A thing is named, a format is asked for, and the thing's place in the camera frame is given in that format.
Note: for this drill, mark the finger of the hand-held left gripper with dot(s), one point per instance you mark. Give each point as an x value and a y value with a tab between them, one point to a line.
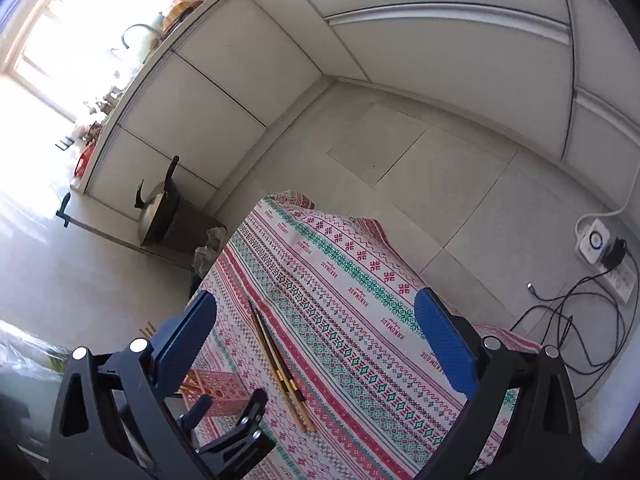
200	411
255	407

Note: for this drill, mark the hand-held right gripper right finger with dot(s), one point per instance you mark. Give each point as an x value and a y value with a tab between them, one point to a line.
445	345

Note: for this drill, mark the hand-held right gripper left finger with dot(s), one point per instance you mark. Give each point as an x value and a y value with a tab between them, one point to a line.
185	335

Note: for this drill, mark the pink plastic basket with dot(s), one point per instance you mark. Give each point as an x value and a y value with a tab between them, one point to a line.
227	390

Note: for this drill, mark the dark chopstick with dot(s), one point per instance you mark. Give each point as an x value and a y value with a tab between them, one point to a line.
273	347
281	360
266	340

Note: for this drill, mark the clear crumpled plastic bag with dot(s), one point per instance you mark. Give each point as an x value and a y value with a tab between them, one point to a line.
210	250

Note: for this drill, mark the dark brown bin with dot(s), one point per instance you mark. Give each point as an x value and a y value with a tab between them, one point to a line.
197	232

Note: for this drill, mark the patterned tablecloth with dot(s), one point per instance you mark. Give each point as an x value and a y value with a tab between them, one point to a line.
350	285

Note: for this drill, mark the black wok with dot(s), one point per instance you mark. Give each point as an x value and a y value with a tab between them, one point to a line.
172	210

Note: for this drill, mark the steel wok lid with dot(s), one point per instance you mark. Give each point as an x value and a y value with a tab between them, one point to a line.
154	212

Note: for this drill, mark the plastic bag of greens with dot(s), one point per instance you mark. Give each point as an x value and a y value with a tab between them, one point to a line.
30	345

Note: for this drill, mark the white timer plug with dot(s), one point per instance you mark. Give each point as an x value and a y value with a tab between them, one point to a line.
594	239

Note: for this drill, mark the white power strip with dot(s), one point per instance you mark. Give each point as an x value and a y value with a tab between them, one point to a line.
622	280

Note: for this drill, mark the black power adapter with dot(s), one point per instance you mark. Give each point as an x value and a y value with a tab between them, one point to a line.
614	255

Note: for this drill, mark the red plastic basket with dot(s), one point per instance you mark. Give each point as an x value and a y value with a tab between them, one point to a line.
84	162

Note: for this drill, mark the white base cabinet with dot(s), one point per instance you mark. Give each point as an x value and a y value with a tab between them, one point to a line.
210	125

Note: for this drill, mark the chrome faucet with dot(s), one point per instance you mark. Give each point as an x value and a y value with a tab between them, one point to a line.
135	30

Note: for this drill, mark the window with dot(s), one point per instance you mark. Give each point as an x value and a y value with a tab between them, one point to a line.
75	35

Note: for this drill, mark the brown lidded dish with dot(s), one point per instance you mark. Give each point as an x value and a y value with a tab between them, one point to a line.
180	15

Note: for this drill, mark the black rack post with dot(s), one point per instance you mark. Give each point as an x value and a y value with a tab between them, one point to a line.
64	210

